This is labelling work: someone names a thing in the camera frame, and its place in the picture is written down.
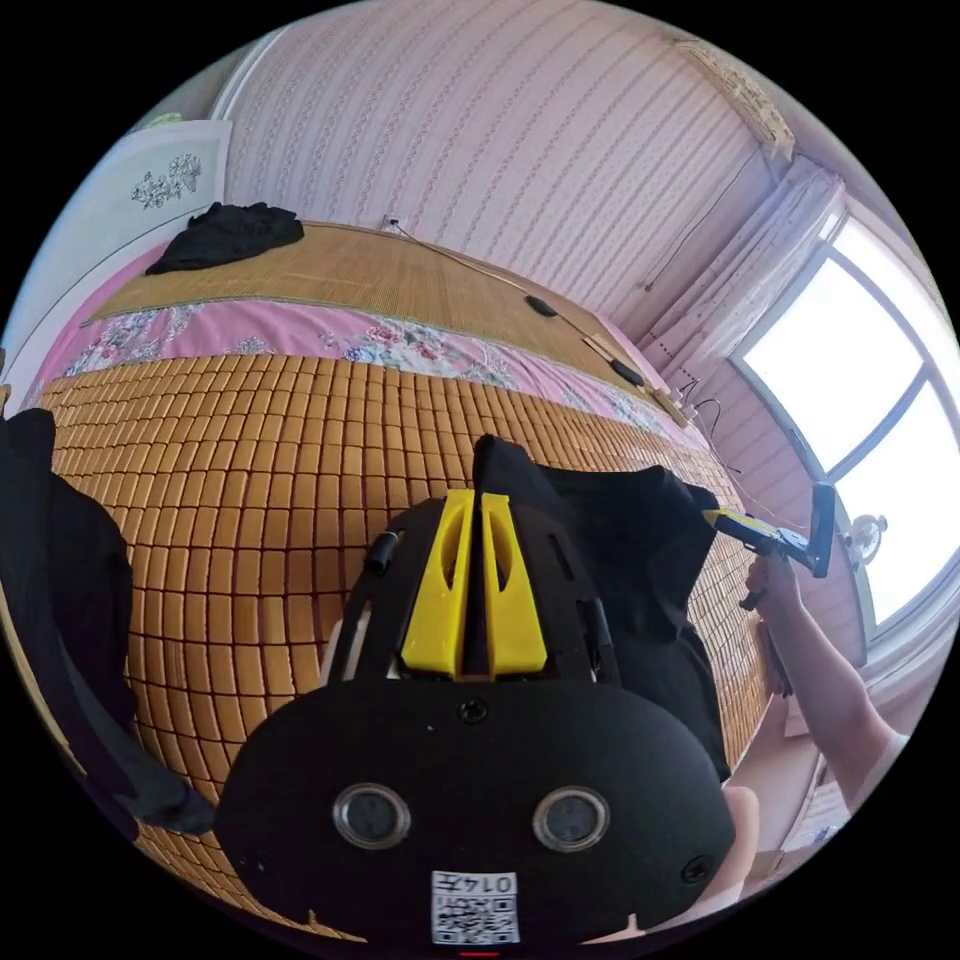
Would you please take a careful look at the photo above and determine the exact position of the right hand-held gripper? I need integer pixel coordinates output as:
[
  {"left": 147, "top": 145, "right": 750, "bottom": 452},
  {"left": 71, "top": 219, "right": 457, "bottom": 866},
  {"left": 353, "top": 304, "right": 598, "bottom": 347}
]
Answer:
[{"left": 702, "top": 507, "right": 817, "bottom": 610}]

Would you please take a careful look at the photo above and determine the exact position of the black short sleeve shirt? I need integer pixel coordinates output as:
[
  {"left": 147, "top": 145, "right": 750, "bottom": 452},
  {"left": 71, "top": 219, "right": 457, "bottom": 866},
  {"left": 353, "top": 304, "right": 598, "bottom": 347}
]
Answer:
[{"left": 472, "top": 433, "right": 733, "bottom": 785}]

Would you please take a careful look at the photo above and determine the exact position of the white fan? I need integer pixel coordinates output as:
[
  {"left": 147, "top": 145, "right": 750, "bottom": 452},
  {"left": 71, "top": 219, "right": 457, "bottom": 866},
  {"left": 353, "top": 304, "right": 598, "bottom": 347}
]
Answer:
[{"left": 839, "top": 512, "right": 891, "bottom": 565}]

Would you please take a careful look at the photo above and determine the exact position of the person's right hand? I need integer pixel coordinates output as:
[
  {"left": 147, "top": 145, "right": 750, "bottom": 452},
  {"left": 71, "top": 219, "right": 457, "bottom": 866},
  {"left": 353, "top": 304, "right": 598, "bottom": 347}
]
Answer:
[{"left": 743, "top": 556, "right": 801, "bottom": 628}]

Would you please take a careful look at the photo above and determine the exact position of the window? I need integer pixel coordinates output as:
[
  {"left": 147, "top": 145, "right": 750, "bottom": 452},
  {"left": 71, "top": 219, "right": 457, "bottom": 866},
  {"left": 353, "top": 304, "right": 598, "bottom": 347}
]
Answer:
[{"left": 729, "top": 212, "right": 960, "bottom": 648}]

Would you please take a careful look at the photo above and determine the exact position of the pile of clothes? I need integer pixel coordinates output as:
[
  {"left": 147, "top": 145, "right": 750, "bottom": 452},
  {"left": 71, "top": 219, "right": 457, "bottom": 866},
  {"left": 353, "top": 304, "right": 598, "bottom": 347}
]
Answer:
[{"left": 144, "top": 200, "right": 306, "bottom": 277}]

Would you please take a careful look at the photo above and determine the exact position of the person's right forearm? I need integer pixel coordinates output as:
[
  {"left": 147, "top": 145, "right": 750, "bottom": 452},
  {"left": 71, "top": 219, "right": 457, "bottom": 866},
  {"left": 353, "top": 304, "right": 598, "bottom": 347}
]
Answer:
[{"left": 758, "top": 596, "right": 913, "bottom": 820}]

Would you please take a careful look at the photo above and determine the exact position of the black garment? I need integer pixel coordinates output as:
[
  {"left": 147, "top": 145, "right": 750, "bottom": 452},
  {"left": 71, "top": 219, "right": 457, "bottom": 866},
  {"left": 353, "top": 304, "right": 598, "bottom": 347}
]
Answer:
[{"left": 0, "top": 408, "right": 217, "bottom": 839}]

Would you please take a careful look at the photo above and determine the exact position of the bed with woven mats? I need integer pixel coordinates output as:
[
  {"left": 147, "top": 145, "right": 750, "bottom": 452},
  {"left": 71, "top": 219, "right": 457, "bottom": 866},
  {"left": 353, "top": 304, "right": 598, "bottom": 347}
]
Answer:
[{"left": 0, "top": 219, "right": 790, "bottom": 948}]

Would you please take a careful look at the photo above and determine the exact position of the person's left hand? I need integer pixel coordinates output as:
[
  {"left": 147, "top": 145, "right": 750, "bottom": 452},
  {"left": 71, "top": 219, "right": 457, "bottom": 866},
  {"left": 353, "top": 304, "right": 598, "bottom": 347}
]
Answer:
[{"left": 722, "top": 783, "right": 760, "bottom": 899}]

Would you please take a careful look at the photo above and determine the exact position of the power strip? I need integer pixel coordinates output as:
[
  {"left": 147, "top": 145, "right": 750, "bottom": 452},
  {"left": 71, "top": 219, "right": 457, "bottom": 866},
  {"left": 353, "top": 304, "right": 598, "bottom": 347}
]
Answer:
[{"left": 650, "top": 385, "right": 697, "bottom": 430}]

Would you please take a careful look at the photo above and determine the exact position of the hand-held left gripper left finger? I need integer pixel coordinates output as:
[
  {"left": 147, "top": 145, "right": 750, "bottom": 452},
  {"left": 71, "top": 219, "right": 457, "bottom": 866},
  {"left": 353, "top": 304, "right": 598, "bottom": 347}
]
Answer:
[{"left": 399, "top": 490, "right": 475, "bottom": 673}]

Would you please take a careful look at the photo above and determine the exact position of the pale curtain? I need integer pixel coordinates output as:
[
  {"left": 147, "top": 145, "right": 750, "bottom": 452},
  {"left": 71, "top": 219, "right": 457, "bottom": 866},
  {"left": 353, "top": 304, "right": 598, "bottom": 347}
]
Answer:
[{"left": 635, "top": 155, "right": 850, "bottom": 380}]

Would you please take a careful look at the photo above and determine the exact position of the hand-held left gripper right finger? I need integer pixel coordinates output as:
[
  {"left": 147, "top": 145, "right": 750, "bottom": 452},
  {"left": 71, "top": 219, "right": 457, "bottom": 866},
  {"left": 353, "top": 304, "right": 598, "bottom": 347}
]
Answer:
[{"left": 481, "top": 491, "right": 548, "bottom": 675}]

